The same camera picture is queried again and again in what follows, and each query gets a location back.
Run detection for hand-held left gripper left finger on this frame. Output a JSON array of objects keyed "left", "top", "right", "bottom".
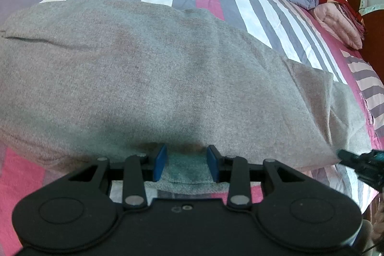
[{"left": 68, "top": 144, "right": 168, "bottom": 211}]

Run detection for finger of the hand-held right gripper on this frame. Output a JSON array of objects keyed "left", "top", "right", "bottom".
[{"left": 337, "top": 149, "right": 361, "bottom": 168}]

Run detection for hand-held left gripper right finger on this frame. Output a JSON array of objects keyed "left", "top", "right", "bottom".
[{"left": 206, "top": 145, "right": 304, "bottom": 211}]

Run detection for grey pants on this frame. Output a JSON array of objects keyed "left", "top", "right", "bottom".
[{"left": 0, "top": 0, "right": 374, "bottom": 193}]

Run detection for person's right hand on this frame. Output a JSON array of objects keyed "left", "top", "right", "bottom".
[{"left": 361, "top": 209, "right": 384, "bottom": 256}]

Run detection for striped pillow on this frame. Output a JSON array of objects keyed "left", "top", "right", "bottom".
[{"left": 340, "top": 49, "right": 384, "bottom": 128}]

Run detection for dark red headboard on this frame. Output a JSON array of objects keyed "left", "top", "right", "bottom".
[{"left": 334, "top": 0, "right": 384, "bottom": 72}]

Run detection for folded pink blanket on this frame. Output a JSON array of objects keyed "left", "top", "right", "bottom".
[{"left": 310, "top": 2, "right": 365, "bottom": 49}]

